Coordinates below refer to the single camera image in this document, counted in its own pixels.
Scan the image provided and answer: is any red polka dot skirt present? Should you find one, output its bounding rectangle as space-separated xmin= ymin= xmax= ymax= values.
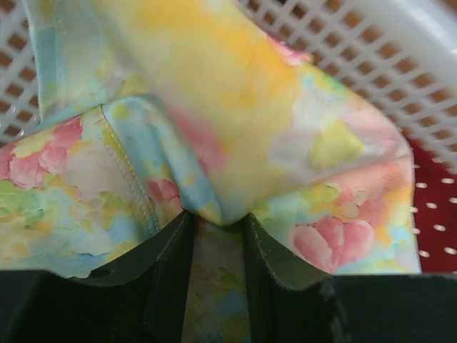
xmin=407 ymin=139 xmax=456 ymax=274

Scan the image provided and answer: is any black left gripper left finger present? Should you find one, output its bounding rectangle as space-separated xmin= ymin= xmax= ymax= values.
xmin=1 ymin=212 xmax=195 ymax=342

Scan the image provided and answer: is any white plastic mesh basket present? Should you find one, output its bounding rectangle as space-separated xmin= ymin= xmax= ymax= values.
xmin=0 ymin=0 xmax=457 ymax=176

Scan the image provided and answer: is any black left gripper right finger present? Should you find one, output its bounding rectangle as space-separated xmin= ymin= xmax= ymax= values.
xmin=243 ymin=215 xmax=456 ymax=342

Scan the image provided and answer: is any pastel floral skirt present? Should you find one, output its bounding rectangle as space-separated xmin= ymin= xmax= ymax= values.
xmin=1 ymin=1 xmax=421 ymax=342

